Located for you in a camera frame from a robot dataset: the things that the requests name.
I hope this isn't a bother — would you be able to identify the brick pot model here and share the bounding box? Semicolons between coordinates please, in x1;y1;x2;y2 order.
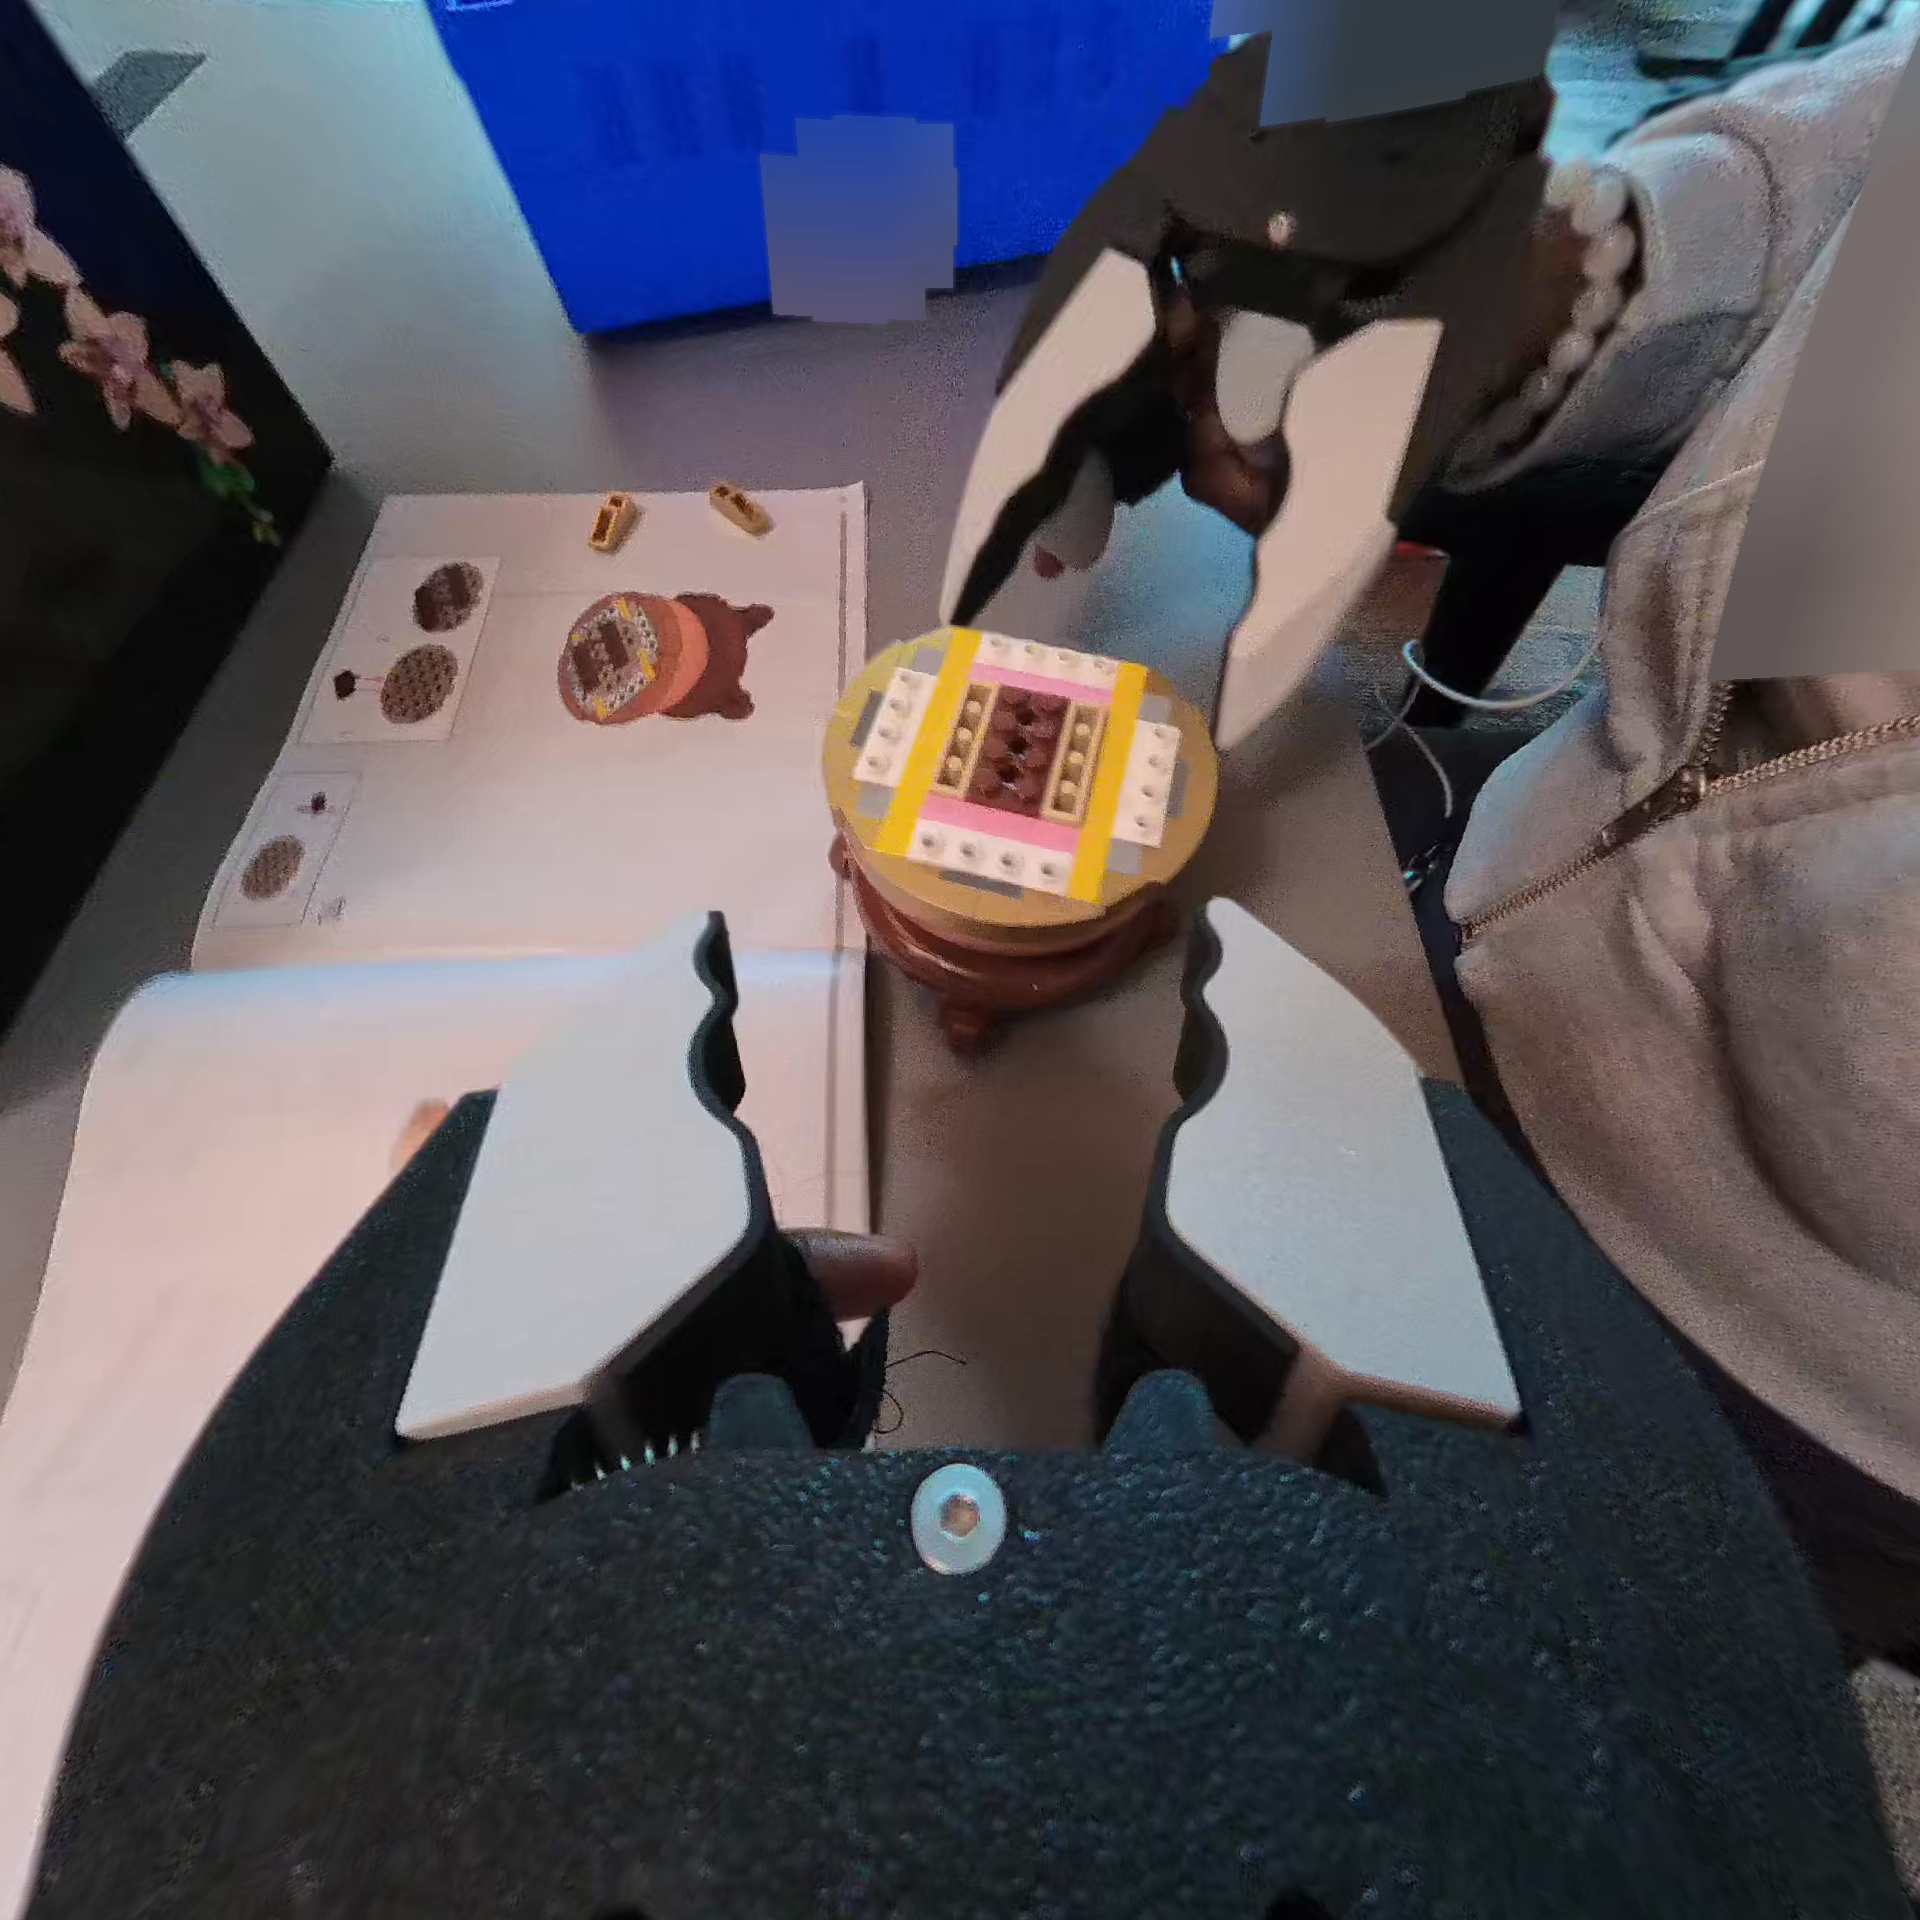
824;626;1222;1059

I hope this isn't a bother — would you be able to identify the blue plastic bin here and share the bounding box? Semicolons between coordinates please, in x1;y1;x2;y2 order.
431;0;1233;339

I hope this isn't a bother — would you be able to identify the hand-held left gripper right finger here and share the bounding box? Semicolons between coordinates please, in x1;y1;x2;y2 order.
1151;895;1527;1448

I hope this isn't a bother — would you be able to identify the white bead bracelet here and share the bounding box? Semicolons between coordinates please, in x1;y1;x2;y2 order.
1448;165;1645;488

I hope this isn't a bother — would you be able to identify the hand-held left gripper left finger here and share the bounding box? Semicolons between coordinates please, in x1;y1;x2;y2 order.
398;910;759;1448

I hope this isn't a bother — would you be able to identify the black flower print box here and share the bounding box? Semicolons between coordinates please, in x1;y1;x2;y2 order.
0;87;339;1039

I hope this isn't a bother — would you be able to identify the white earphone cable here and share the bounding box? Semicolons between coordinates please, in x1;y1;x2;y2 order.
1367;632;1488;737

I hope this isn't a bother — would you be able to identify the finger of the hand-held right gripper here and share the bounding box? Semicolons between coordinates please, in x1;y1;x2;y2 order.
1214;310;1451;753
938;246;1164;639

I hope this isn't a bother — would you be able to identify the person's right hand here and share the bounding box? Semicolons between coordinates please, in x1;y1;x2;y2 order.
1021;302;1323;587

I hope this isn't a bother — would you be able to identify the white instruction booklet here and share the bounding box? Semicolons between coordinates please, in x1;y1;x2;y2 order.
0;483;877;1864

